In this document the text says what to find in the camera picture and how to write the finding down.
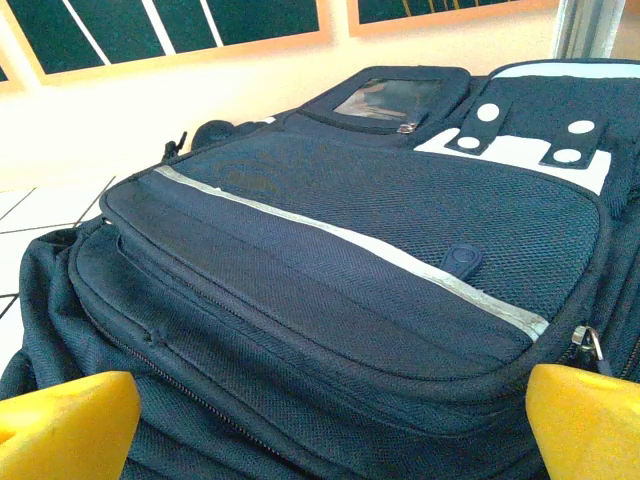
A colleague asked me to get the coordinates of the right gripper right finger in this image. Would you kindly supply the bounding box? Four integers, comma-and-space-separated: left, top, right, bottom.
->
525, 363, 640, 480

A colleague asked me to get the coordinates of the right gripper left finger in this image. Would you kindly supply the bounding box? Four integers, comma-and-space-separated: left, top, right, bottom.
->
0, 369, 143, 480

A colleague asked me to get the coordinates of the dark panel pale circle grass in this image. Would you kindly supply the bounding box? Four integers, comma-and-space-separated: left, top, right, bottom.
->
357, 0, 559, 25

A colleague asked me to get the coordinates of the right aluminium corner post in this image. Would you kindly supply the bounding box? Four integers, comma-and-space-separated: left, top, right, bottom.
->
553, 0, 624, 60

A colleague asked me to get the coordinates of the navy blue backpack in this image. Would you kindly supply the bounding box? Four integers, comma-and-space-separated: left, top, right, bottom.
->
0, 58, 640, 480

